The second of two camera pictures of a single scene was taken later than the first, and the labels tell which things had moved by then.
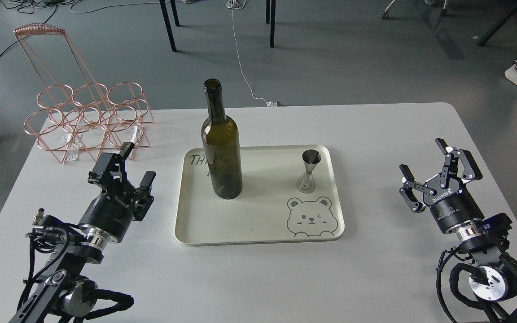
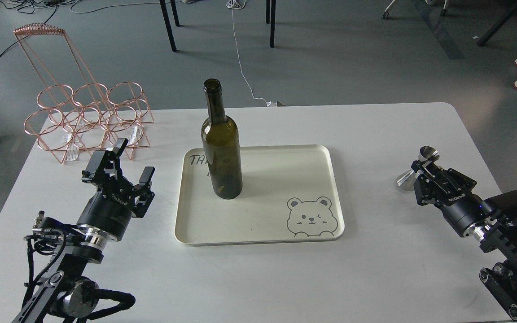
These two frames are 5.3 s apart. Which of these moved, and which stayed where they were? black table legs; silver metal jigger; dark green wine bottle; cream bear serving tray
Moved: silver metal jigger
Stayed: black table legs; cream bear serving tray; dark green wine bottle
